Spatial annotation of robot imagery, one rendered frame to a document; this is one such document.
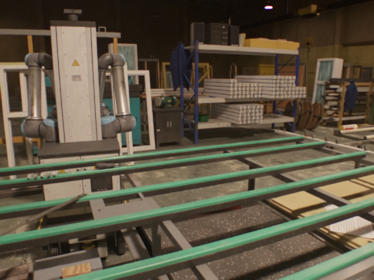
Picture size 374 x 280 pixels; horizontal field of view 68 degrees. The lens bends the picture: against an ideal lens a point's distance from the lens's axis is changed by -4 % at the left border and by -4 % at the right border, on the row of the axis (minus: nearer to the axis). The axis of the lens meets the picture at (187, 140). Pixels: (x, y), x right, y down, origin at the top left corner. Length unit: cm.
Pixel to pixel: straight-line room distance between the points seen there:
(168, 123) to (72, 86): 326
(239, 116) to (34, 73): 415
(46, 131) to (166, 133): 323
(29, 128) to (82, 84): 62
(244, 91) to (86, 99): 407
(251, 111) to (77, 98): 420
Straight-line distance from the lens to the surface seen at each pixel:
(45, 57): 277
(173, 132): 558
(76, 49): 250
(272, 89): 608
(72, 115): 251
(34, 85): 278
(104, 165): 159
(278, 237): 102
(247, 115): 600
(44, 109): 379
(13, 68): 387
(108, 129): 264
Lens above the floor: 135
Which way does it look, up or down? 13 degrees down
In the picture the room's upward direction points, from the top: straight up
